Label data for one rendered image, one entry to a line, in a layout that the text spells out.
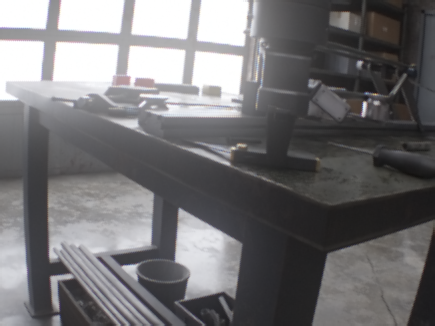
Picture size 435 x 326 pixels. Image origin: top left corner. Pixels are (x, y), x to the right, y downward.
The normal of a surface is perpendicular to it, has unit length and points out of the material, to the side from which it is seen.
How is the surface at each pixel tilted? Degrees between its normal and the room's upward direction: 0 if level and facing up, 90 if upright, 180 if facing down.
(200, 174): 90
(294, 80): 90
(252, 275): 90
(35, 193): 90
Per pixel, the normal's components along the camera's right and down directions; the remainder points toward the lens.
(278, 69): -0.10, 0.21
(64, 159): 0.61, 0.24
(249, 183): -0.79, 0.05
